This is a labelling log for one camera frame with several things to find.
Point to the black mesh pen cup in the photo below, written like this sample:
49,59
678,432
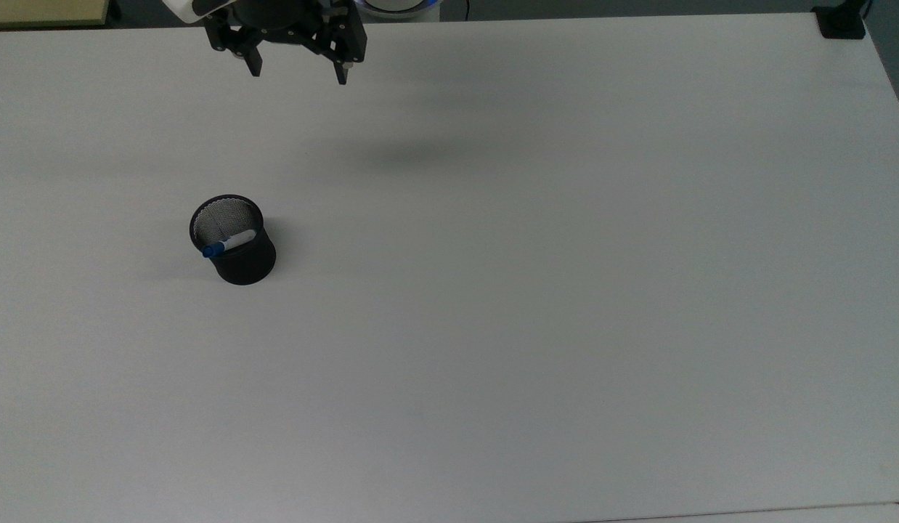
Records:
250,267

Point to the beige cabinet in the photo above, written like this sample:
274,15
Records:
43,11

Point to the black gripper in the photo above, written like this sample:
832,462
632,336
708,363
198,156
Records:
282,18

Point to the blue and white marker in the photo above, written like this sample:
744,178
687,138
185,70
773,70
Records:
235,240

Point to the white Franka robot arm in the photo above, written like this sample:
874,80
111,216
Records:
188,6

